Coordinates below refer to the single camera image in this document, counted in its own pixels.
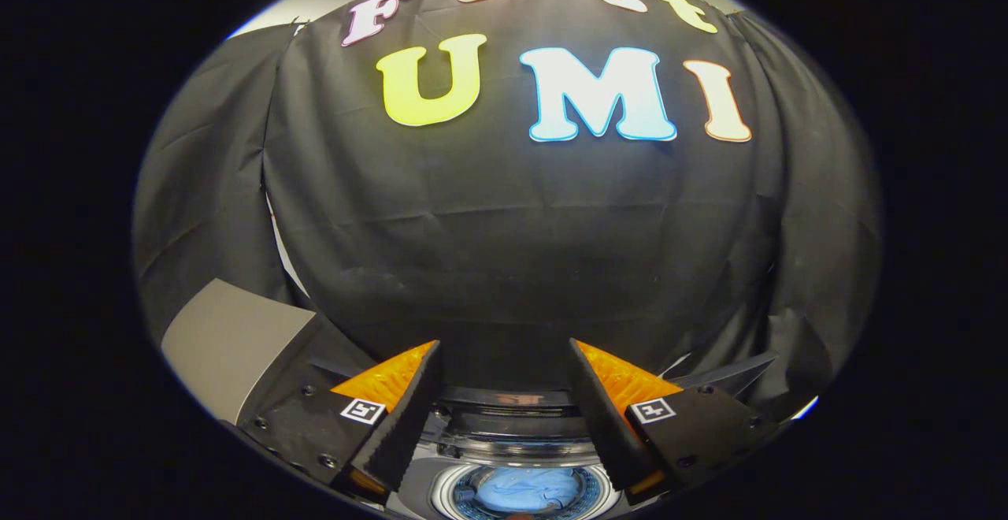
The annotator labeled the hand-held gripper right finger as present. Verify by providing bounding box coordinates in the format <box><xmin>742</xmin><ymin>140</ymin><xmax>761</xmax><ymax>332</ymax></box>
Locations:
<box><xmin>569</xmin><ymin>337</ymin><xmax>780</xmax><ymax>497</ymax></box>

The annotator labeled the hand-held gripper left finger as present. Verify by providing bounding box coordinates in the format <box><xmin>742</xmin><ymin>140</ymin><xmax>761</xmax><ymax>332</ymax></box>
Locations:
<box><xmin>236</xmin><ymin>339</ymin><xmax>442</xmax><ymax>505</ymax></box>

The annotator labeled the grey washing machine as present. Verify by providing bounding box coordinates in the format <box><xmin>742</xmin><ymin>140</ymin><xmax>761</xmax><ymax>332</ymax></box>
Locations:
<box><xmin>386</xmin><ymin>406</ymin><xmax>678</xmax><ymax>520</ymax></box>

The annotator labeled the light blue polo shirt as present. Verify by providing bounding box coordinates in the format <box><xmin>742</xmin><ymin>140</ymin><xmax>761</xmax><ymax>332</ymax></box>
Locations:
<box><xmin>472</xmin><ymin>466</ymin><xmax>584</xmax><ymax>514</ymax></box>

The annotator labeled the grey cabinet with black top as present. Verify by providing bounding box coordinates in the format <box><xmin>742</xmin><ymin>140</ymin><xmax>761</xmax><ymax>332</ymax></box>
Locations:
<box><xmin>161</xmin><ymin>278</ymin><xmax>379</xmax><ymax>426</ymax></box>

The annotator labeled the black backdrop cloth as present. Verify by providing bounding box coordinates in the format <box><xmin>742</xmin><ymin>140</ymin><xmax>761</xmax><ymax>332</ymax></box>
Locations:
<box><xmin>132</xmin><ymin>0</ymin><xmax>883</xmax><ymax>426</ymax></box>

